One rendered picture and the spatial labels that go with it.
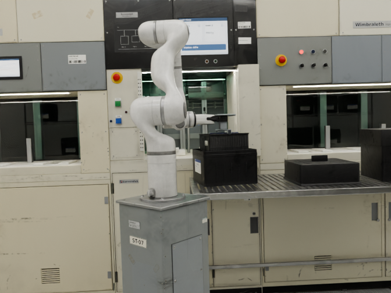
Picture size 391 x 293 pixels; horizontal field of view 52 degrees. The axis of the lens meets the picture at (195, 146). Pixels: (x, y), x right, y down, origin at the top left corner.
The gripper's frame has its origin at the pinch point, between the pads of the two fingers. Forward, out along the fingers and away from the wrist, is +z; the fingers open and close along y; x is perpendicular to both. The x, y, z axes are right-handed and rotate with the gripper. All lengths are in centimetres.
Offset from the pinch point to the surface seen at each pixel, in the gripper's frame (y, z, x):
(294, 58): -18, 50, 35
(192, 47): -28, -9, 42
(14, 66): -44, -109, 34
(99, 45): -37, -61, 45
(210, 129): -115, 23, -5
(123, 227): 35, -54, -44
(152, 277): 48, -44, -61
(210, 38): -27, 2, 47
